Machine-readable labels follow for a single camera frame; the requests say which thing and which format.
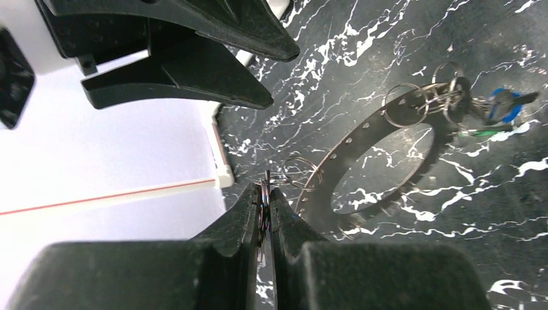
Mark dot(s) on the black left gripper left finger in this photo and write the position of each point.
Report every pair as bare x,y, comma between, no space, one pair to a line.
216,269

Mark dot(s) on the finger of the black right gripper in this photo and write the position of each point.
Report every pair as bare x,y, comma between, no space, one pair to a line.
248,25
198,68

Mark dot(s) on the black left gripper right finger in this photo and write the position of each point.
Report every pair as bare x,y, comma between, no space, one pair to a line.
312,272

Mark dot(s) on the black key fob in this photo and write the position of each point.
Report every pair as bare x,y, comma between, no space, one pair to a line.
264,216

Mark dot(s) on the green key tag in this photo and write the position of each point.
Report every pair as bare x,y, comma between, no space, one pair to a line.
482,132

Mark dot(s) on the blue key tag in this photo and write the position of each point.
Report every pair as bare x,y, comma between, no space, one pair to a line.
505,105

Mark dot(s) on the white PVC pipe frame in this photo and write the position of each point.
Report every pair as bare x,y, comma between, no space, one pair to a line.
64,153

